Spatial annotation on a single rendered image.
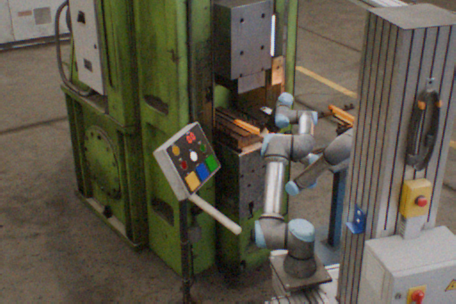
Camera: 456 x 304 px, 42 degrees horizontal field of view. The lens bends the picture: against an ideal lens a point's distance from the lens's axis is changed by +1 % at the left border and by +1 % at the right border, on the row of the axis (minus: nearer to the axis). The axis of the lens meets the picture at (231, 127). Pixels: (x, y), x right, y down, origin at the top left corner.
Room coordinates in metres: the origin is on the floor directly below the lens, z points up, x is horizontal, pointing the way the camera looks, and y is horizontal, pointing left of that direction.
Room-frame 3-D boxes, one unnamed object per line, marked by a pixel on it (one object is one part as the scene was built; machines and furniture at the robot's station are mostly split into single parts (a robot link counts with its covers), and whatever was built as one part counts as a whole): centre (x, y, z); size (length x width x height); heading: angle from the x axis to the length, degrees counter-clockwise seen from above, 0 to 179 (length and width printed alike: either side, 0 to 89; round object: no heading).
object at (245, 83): (3.26, 0.01, 1.32); 0.42 x 0.20 x 0.10; 39
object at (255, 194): (3.30, -0.02, 0.69); 0.56 x 0.38 x 0.45; 39
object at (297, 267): (2.10, -0.31, 0.87); 0.15 x 0.15 x 0.10
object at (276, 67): (3.39, -0.28, 1.27); 0.09 x 0.02 x 0.17; 129
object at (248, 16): (3.28, -0.02, 1.56); 0.42 x 0.39 x 0.40; 39
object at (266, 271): (3.05, -0.15, 0.01); 0.58 x 0.39 x 0.01; 129
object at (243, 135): (3.26, 0.01, 0.96); 0.42 x 0.20 x 0.09; 39
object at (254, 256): (3.30, -0.02, 0.23); 0.55 x 0.37 x 0.47; 39
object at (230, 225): (2.81, 0.09, 0.62); 0.44 x 0.05 x 0.05; 39
